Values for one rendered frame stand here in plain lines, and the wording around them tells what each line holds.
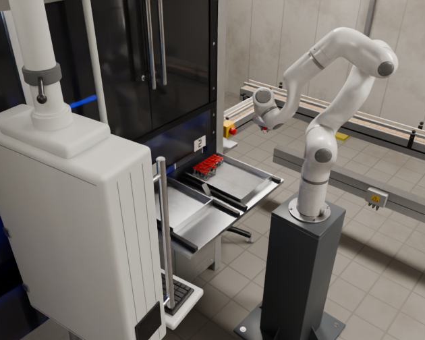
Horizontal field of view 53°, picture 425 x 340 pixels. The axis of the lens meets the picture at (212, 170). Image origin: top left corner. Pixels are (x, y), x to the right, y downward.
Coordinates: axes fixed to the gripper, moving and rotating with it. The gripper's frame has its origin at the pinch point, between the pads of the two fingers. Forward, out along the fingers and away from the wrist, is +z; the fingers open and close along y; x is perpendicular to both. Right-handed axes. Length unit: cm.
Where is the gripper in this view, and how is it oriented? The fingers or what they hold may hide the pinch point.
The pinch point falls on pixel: (265, 127)
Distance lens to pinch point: 195.5
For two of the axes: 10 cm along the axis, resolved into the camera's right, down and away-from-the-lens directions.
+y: -9.2, -3.1, 2.3
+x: -3.6, 9.1, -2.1
